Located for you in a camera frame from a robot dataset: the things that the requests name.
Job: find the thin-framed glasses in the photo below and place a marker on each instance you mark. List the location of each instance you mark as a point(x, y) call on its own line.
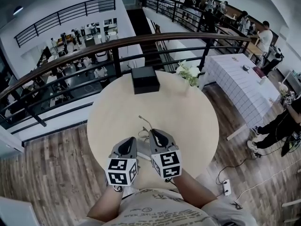
point(140, 117)

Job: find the white cup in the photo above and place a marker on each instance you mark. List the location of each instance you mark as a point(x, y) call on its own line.
point(263, 81)

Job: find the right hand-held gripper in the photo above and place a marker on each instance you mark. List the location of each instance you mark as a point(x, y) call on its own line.
point(168, 162)

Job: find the white board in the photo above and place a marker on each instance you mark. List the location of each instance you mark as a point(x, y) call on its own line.
point(14, 212)

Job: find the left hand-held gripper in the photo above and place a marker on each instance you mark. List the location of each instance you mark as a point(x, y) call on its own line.
point(122, 166)

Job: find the white glasses case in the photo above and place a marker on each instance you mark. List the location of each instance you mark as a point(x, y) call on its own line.
point(144, 156)

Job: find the person's right forearm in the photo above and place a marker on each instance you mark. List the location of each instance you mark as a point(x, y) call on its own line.
point(195, 189)

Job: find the grey round device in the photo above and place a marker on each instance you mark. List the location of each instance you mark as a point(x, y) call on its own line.
point(246, 67)

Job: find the dark red box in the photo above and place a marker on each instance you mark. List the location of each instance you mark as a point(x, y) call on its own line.
point(259, 72)

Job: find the person's beige printed shirt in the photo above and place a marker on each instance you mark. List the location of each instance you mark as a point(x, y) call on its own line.
point(160, 211)

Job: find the person's left forearm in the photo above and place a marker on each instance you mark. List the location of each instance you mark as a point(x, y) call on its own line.
point(105, 206)

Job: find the wood-topped black railing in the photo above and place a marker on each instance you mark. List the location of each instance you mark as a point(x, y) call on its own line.
point(70, 53)

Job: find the small white flower bunch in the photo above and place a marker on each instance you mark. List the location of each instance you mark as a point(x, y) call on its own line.
point(283, 88)

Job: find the white power strip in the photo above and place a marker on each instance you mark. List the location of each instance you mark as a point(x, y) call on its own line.
point(226, 187)

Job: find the table with white checked cloth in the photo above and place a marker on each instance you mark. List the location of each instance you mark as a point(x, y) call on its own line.
point(237, 88)

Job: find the white flower bouquet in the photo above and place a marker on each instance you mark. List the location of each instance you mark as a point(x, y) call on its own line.
point(189, 72)

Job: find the black box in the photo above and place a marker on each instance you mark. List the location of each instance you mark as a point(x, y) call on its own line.
point(145, 80)

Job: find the black metal railing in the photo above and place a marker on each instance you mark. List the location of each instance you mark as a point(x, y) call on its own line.
point(58, 16)

